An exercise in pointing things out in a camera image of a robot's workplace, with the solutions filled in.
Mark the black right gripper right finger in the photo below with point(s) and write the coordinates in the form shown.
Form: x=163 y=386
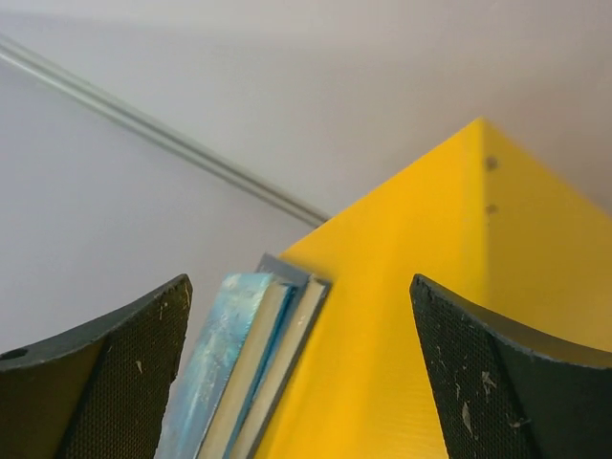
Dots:
x=505 y=390

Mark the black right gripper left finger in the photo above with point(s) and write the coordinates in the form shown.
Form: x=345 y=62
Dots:
x=98 y=390

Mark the blue 20000 Leagues book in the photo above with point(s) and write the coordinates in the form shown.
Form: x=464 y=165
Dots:
x=215 y=391

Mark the dark Wuthering Heights book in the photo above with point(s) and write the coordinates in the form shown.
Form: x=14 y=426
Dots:
x=299 y=318

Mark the yellow wooden shelf box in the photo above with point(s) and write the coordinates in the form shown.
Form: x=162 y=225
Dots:
x=478 y=215

